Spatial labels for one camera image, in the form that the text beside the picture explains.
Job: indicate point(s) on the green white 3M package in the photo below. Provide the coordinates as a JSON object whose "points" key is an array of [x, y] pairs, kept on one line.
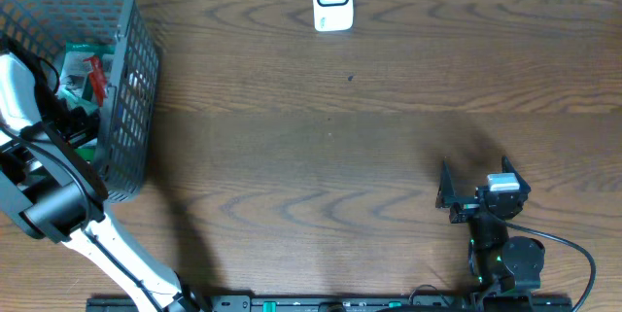
{"points": [[74, 84]]}

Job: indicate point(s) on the red snack bar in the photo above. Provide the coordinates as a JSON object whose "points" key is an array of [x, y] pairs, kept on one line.
{"points": [[97, 79]]}

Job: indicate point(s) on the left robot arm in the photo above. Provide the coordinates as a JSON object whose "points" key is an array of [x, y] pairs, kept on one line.
{"points": [[51, 192]]}

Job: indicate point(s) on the grey plastic mesh basket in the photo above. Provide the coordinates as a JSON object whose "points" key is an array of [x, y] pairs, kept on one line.
{"points": [[45, 27]]}

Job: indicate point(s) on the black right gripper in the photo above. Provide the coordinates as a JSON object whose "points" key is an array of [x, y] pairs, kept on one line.
{"points": [[447, 193]]}

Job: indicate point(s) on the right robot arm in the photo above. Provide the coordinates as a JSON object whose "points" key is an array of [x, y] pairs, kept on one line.
{"points": [[503, 265]]}

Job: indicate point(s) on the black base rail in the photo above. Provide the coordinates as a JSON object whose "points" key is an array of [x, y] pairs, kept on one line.
{"points": [[426, 302]]}

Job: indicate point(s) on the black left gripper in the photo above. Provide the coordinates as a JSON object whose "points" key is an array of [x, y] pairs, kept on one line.
{"points": [[84, 132]]}

